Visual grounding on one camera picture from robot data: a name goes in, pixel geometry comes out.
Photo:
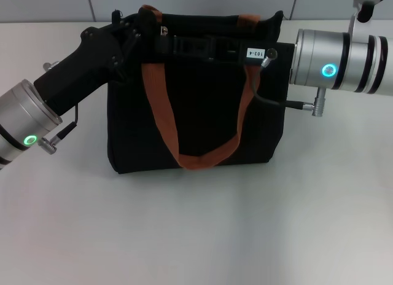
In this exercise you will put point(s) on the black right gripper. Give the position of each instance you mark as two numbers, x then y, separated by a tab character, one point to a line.
255	53

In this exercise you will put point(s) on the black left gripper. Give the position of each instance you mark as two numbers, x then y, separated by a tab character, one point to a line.
86	67

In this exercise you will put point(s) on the silver zipper pull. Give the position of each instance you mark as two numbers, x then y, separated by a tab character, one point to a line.
164	30

